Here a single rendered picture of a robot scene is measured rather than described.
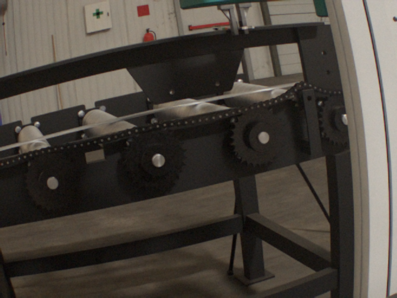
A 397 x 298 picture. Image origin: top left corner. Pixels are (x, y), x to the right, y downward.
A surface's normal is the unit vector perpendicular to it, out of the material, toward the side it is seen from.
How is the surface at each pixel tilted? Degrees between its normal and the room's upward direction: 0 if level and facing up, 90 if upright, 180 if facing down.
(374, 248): 90
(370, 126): 90
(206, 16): 90
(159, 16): 90
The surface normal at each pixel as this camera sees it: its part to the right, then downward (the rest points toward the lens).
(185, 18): 0.30, 0.14
